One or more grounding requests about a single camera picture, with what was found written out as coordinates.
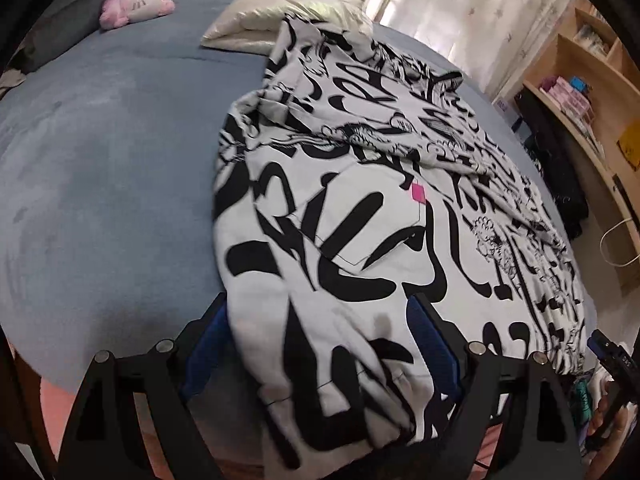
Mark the black and white printed jacket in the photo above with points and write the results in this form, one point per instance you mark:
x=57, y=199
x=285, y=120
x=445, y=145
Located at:
x=350, y=210

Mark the wooden shelf unit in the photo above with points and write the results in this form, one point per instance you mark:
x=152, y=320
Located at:
x=560, y=55

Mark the blue bed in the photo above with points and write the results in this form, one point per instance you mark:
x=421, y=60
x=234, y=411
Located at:
x=125, y=160

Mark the yellow cloth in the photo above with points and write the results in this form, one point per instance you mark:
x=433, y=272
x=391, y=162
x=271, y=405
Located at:
x=631, y=147

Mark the blue toy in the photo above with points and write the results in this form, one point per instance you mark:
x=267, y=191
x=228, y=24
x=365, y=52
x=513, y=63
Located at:
x=578, y=84

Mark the stack of papers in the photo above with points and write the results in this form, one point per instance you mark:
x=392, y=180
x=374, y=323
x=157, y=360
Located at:
x=592, y=135

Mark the black hanging garment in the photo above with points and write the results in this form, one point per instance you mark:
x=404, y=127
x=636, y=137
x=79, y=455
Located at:
x=555, y=160

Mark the black bar device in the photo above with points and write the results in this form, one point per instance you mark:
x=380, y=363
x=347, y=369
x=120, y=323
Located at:
x=621, y=192

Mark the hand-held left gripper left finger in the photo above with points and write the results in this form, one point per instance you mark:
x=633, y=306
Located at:
x=200, y=355

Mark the pink plush toy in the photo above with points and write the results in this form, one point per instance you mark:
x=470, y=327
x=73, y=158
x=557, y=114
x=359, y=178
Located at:
x=140, y=2

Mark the white cloth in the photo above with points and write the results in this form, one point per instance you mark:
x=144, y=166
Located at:
x=600, y=379

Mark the cream puffer jacket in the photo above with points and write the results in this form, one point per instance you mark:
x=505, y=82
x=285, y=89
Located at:
x=260, y=20

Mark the row of books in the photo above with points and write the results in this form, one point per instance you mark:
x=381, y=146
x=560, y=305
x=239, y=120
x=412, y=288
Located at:
x=595, y=35

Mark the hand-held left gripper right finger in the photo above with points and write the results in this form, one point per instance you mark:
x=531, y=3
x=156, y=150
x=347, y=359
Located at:
x=430, y=340

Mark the pink drawer boxes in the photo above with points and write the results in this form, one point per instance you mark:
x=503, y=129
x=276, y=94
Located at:
x=570, y=100

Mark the person's right hand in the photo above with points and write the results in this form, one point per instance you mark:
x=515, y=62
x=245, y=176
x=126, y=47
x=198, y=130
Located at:
x=622, y=425

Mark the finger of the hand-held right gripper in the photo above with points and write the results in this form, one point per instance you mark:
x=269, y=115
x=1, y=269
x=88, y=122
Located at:
x=607, y=352

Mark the grey pillow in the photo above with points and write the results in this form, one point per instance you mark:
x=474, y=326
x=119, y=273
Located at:
x=65, y=25

